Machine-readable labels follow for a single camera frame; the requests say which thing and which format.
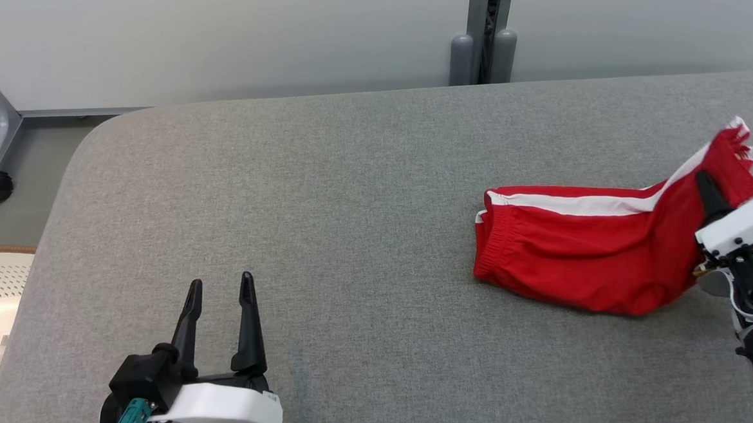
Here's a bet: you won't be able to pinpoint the grey metal partition post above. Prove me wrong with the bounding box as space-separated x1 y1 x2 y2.
445 0 523 87

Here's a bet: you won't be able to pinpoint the red shorts with white stripe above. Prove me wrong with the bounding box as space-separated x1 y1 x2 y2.
466 116 753 326

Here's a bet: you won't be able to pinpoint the grey fabric sofa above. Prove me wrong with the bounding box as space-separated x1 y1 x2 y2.
0 71 753 423

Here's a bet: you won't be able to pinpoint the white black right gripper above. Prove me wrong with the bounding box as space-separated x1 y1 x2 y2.
691 167 753 259

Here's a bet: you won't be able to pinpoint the grey partition base rail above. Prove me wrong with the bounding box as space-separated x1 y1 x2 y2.
20 103 154 122

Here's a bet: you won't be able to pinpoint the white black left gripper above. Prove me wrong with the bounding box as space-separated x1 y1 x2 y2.
92 270 284 423

